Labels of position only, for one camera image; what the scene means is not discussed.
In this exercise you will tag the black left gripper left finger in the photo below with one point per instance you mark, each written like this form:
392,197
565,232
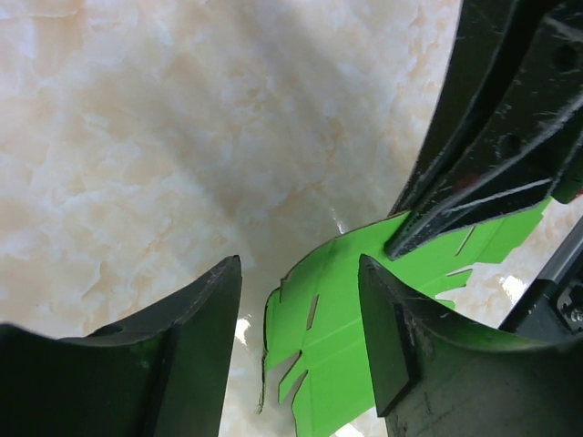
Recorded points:
161,371

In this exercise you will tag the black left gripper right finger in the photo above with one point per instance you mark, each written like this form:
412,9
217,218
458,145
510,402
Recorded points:
436,372

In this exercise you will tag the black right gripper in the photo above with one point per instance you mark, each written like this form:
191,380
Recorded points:
530,149

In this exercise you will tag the green paper box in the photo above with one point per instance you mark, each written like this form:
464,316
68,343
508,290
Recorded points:
315,317

